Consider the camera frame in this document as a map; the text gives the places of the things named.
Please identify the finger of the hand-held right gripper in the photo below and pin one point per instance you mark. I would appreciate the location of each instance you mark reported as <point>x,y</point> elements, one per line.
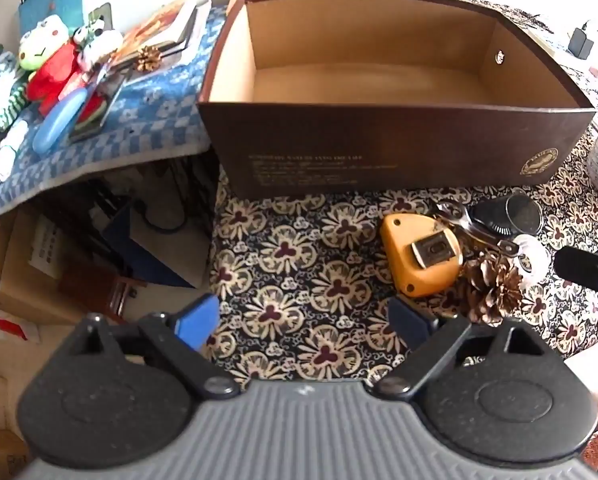
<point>576,265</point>

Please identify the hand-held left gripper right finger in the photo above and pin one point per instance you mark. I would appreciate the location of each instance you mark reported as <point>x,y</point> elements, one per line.
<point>409,320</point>

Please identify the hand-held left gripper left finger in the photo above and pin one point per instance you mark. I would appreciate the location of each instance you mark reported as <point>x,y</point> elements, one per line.
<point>199,317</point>

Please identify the clear tape roll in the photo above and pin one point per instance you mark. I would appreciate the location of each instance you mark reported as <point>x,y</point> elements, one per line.
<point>534,262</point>

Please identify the orange tape measure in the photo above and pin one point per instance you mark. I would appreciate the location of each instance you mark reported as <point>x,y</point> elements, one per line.
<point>414,255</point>

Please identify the large pine cone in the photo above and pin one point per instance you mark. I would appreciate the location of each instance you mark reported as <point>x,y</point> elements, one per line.
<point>491,287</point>

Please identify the metal spring clip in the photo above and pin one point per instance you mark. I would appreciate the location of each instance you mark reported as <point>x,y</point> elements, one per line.
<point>471,230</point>

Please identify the brown cardboard storage box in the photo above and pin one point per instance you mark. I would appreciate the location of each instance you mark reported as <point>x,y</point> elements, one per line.
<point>379,160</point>

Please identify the blue board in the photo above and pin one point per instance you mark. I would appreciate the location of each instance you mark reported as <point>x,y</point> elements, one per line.
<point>149,260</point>

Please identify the brown wooden box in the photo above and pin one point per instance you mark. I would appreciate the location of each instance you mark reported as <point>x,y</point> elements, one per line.
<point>99,292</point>

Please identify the cardboard box with white label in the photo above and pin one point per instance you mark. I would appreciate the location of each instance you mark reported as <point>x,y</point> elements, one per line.
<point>19,285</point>

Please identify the red and white packet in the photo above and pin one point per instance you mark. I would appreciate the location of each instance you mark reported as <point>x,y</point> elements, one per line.
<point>4,322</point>

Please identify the blue checkered cloth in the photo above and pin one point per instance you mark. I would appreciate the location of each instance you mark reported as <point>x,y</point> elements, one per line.
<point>144,110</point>

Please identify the dark smartphone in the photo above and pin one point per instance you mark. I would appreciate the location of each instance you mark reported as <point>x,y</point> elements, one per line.
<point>91,125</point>

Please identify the black charger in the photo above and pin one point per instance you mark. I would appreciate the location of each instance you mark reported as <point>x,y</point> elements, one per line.
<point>580,42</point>

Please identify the blue glasses case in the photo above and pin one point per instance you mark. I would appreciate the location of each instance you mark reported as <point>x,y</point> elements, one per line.
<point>59,122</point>

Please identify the small pine cone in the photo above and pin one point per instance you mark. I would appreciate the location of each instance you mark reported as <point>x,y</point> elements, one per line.
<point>149,59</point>

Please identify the stack of thin books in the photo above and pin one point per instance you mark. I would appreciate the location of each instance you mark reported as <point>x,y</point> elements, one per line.
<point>199,25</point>

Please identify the panda plush toy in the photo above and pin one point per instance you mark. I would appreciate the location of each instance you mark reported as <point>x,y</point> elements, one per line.
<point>96,40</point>

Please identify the green frog plush toy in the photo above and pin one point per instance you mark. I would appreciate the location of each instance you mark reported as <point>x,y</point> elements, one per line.
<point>44,47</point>

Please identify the small dark framed panel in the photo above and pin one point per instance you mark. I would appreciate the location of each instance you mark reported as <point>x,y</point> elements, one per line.
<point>102,14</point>

